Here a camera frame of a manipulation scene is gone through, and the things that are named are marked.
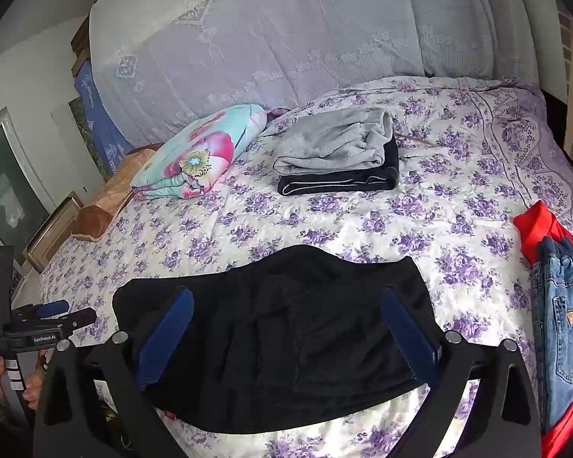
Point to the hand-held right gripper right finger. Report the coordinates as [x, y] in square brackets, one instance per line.
[408, 334]

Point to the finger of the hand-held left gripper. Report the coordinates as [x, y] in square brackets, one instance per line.
[83, 317]
[52, 307]

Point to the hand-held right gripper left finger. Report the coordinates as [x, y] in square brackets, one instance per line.
[172, 334]

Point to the red pants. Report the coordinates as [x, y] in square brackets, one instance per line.
[530, 229]

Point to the black white-striped folded pants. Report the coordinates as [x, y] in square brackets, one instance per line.
[334, 182]

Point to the grey folded pants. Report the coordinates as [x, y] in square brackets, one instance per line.
[329, 143]

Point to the person's left hand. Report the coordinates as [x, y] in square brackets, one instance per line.
[34, 386]

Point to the purple floral bedspread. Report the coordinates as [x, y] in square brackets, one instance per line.
[363, 229]

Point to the brown pillow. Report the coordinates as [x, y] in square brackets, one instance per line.
[105, 200]

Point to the white framed window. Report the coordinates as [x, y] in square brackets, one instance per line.
[9, 186]

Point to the blue jeans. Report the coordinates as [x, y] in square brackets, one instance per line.
[558, 324]

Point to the floral folded quilt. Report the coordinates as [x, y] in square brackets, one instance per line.
[205, 152]

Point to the blue printed carton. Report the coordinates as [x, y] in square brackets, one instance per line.
[100, 129]

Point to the grey lace cover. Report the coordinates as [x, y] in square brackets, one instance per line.
[267, 24]

